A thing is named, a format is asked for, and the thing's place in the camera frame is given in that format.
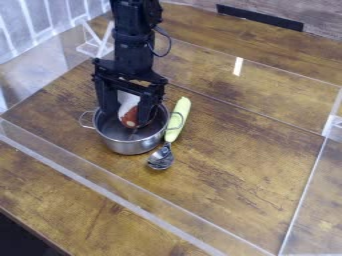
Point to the clear acrylic triangular stand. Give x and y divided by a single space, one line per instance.
97 46

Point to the spoon with yellow-green handle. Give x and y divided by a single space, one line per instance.
162 158

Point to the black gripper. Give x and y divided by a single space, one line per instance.
146 85

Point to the silver metal pot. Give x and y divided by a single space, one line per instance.
124 140

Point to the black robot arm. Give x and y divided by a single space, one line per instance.
137 19

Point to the black bar in background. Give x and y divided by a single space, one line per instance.
263 18

